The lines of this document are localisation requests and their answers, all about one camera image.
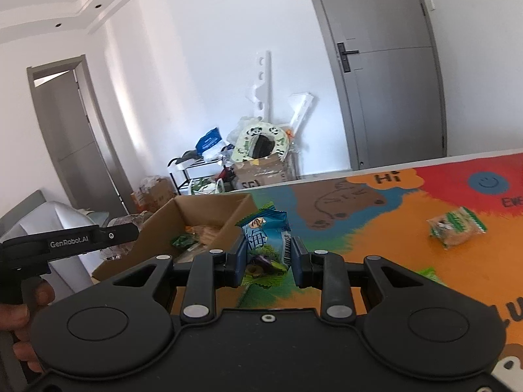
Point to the grey inner door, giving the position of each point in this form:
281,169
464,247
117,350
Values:
77,139

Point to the white foam board with holes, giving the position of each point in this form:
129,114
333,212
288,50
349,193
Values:
261,85

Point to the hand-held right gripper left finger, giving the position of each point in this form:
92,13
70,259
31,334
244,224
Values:
241,261

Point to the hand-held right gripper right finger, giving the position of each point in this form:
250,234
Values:
297,261

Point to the brown cardboard box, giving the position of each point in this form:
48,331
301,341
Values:
204,208

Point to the colourful printed table mat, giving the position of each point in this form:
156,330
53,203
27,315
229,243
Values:
367,232

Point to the grey door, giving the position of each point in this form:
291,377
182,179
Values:
388,69
77,139

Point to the black metal rack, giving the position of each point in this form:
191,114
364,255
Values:
182,171

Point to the white foam corner piece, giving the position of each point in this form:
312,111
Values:
302,110

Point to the green packet in box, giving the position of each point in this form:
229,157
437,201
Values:
183,241

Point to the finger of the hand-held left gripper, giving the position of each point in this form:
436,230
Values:
120,233

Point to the green yellow rice cracker pack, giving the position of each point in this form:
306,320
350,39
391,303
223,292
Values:
455,226

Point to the blue plastic bag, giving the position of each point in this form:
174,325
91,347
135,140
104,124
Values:
209,139

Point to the green snack packet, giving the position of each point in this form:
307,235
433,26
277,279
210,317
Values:
431,275

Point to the plastic wrapped cardboard box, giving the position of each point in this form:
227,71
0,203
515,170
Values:
157,192

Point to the taped cardboard box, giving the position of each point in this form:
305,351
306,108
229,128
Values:
261,171

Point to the person's left hand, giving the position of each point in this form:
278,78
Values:
39,294

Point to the blue plum snack packet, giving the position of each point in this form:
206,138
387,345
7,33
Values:
265,237

